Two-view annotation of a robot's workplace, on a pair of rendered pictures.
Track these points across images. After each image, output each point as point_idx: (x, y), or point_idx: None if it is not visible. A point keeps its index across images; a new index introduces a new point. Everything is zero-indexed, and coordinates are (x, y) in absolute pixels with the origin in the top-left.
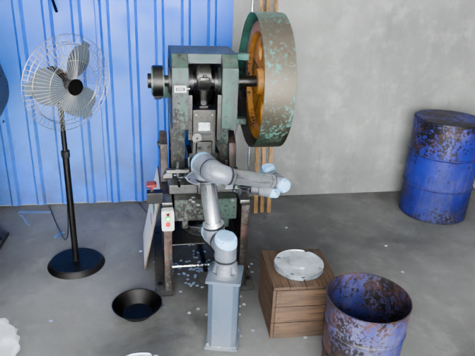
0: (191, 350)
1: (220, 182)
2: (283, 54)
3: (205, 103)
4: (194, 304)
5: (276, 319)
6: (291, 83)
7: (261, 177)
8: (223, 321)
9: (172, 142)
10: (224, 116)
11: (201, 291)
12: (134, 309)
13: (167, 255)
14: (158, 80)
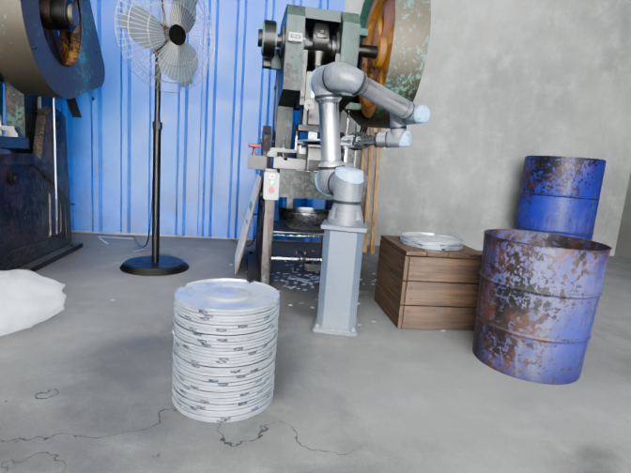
0: (295, 331)
1: (347, 84)
2: None
3: None
4: (296, 299)
5: (407, 299)
6: (424, 20)
7: (396, 95)
8: (340, 287)
9: (277, 127)
10: None
11: (303, 292)
12: None
13: (267, 236)
14: (270, 30)
